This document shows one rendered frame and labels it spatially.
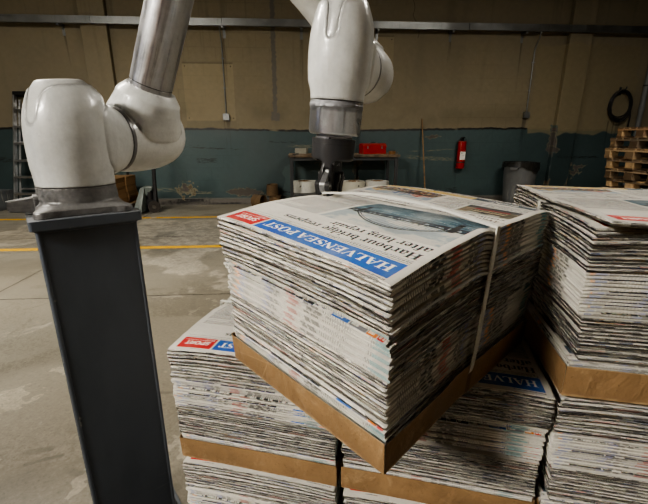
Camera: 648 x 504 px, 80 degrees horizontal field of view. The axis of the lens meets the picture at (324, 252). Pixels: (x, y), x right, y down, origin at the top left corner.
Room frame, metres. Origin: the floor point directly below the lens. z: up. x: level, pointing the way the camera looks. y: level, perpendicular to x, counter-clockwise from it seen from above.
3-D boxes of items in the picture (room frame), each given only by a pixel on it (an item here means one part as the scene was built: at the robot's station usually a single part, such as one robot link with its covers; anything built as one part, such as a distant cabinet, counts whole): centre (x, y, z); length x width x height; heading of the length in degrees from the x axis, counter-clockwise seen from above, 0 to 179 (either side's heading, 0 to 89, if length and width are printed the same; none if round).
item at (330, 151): (0.70, -0.01, 1.11); 0.08 x 0.07 x 0.09; 165
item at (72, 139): (0.89, 0.55, 1.17); 0.18 x 0.16 x 0.22; 160
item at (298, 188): (6.72, -0.31, 0.55); 1.80 x 0.70 x 1.09; 94
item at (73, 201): (0.86, 0.57, 1.03); 0.22 x 0.18 x 0.06; 128
